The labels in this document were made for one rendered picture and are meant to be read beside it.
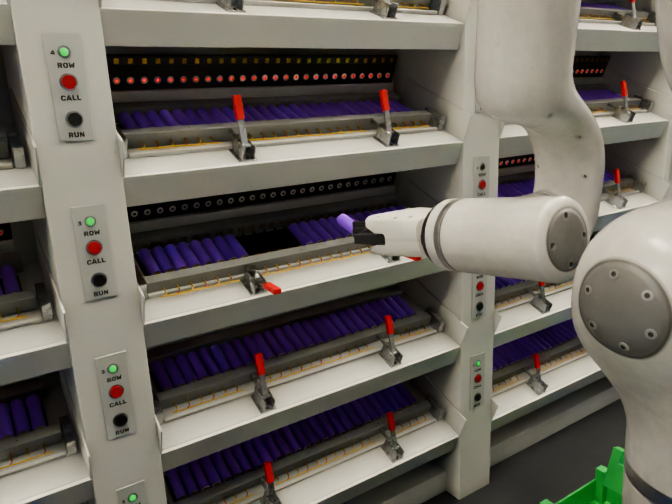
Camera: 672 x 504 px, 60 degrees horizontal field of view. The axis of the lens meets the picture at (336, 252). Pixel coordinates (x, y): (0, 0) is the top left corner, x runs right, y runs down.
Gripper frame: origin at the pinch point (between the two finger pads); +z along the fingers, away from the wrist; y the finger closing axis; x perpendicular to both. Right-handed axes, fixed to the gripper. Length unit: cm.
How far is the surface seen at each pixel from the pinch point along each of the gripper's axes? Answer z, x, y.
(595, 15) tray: 15, -36, -78
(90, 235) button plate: 12.5, -4.5, 34.3
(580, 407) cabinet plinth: 25, 60, -79
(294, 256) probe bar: 18.4, 4.3, 2.8
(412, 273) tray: 16.0, 11.4, -19.8
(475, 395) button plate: 19, 41, -35
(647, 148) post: 17, -5, -101
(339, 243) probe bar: 18.5, 3.6, -6.3
